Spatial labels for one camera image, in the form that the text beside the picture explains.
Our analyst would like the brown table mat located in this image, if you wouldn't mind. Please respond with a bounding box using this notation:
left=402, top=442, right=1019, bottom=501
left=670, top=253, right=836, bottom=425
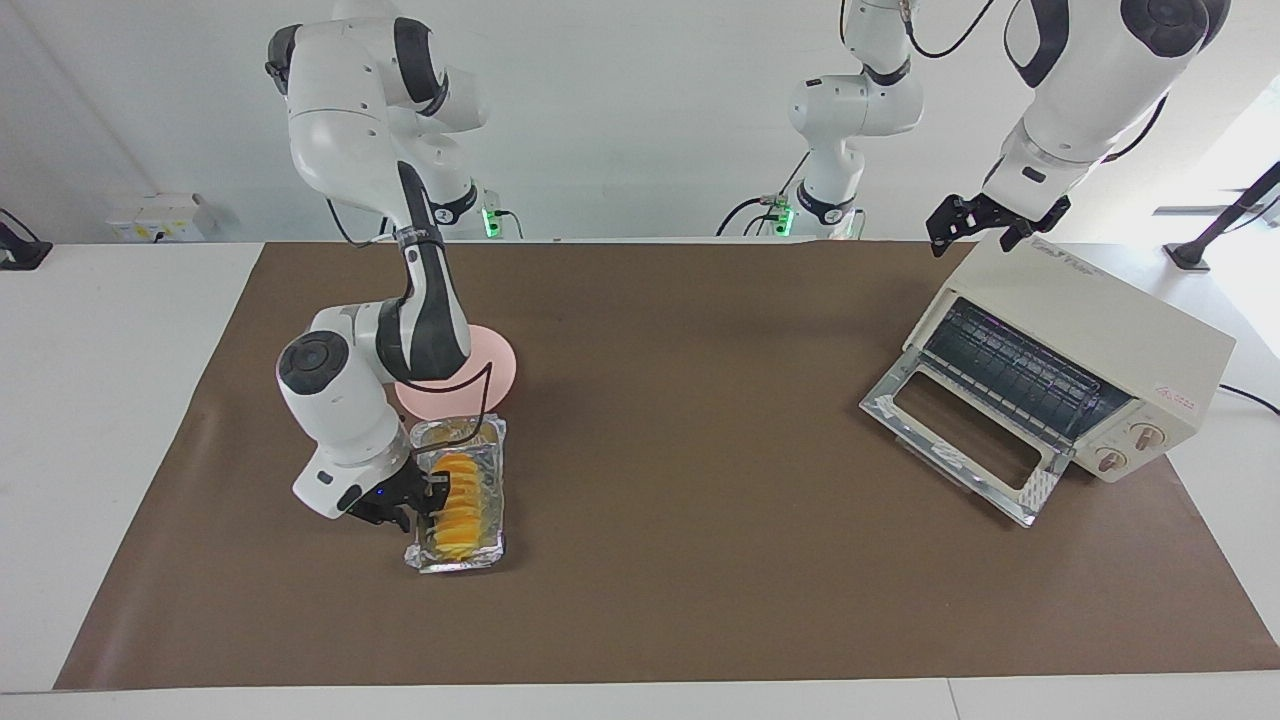
left=53, top=240, right=1280, bottom=691

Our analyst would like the yellow sliced bread loaf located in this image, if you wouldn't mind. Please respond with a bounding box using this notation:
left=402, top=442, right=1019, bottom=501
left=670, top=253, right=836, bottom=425
left=431, top=454, right=482, bottom=562

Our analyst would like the black oven power cable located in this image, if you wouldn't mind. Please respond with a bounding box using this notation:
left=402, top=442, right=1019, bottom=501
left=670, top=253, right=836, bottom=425
left=1218, top=383, right=1280, bottom=417

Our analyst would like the glass oven door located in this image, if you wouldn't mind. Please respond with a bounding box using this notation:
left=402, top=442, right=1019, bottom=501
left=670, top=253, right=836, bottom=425
left=858, top=360, right=1074, bottom=529

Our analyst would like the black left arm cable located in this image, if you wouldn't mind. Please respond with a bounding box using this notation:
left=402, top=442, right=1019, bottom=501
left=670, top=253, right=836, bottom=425
left=905, top=0, right=1171, bottom=166

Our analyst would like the black camera stand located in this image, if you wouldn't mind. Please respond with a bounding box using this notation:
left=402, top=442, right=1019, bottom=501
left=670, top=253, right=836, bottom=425
left=1164, top=160, right=1280, bottom=273

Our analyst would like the black left base cable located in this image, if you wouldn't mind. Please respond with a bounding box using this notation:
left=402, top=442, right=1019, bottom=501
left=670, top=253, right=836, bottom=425
left=714, top=150, right=813, bottom=239

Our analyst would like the aluminium foil tray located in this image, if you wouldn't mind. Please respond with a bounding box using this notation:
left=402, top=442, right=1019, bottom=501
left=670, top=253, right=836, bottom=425
left=403, top=416, right=509, bottom=575

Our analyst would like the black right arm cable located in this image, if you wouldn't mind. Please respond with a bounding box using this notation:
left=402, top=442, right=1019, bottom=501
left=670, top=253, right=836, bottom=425
left=326, top=195, right=495, bottom=431

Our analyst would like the cream toaster oven body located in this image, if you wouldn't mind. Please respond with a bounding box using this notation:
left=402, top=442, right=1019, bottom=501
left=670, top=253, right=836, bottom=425
left=904, top=235, right=1238, bottom=485

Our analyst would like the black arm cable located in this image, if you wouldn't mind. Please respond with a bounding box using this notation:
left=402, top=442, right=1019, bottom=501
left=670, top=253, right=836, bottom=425
left=905, top=0, right=1171, bottom=166
left=326, top=195, right=495, bottom=431

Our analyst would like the pink round plate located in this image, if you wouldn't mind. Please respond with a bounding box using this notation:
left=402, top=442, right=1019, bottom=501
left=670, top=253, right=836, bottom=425
left=394, top=324, right=519, bottom=422

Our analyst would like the white power socket box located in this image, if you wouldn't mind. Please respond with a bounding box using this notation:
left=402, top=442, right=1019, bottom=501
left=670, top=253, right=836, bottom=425
left=105, top=193, right=217, bottom=243

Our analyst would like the black table clamp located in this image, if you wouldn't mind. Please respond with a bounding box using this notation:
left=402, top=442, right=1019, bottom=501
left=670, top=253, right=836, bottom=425
left=0, top=208, right=54, bottom=271

